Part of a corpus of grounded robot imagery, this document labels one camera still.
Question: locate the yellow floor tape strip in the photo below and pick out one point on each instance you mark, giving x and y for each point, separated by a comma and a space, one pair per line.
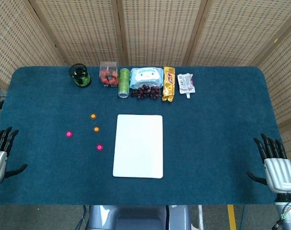
231, 218

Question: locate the white magnetic board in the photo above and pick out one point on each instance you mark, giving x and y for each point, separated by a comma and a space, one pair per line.
138, 146

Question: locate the woven bamboo folding screen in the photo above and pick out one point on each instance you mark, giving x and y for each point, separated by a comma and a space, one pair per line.
160, 28

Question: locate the black mesh pen holder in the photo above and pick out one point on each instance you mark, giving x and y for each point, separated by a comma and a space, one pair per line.
81, 77

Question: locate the orange disc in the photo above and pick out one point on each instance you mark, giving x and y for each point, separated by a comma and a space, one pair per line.
93, 116
96, 129

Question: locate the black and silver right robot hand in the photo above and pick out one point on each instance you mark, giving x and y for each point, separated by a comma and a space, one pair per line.
279, 172

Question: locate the green can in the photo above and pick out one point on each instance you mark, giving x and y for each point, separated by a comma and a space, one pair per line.
124, 82

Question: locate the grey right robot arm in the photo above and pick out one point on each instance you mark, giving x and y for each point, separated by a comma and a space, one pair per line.
287, 215

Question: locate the dark red grape bunch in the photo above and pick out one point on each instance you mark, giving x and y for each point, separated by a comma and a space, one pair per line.
145, 92

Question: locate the blue felt table cover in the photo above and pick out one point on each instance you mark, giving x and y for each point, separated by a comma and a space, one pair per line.
207, 143

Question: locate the blue wet wipes pack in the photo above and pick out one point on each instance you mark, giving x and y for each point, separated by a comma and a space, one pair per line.
146, 75

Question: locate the grey robot torso base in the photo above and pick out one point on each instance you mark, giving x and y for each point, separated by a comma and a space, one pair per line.
136, 218

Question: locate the pink disc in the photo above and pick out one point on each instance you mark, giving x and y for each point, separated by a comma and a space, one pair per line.
99, 147
69, 134

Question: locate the clear box with red items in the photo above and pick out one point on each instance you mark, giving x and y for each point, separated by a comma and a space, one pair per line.
108, 76

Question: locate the white spouted drink pouch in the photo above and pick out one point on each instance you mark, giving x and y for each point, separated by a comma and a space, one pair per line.
185, 82

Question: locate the yellow snack packet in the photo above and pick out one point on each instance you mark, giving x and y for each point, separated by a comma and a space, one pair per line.
168, 83

